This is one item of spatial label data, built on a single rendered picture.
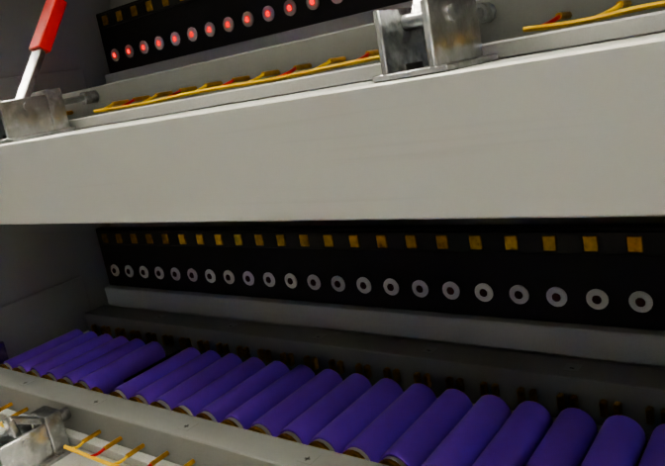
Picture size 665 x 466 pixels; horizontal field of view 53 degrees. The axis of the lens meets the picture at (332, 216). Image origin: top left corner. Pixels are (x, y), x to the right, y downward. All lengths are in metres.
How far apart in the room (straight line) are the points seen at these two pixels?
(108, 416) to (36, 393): 0.08
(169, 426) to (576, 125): 0.27
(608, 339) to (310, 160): 0.19
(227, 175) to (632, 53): 0.15
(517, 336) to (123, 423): 0.22
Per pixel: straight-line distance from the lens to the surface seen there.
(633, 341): 0.36
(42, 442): 0.44
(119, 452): 0.41
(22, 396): 0.50
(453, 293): 0.39
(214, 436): 0.36
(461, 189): 0.21
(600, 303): 0.36
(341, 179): 0.23
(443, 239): 0.38
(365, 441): 0.33
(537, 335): 0.38
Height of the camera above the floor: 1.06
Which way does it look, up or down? 1 degrees up
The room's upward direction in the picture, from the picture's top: straight up
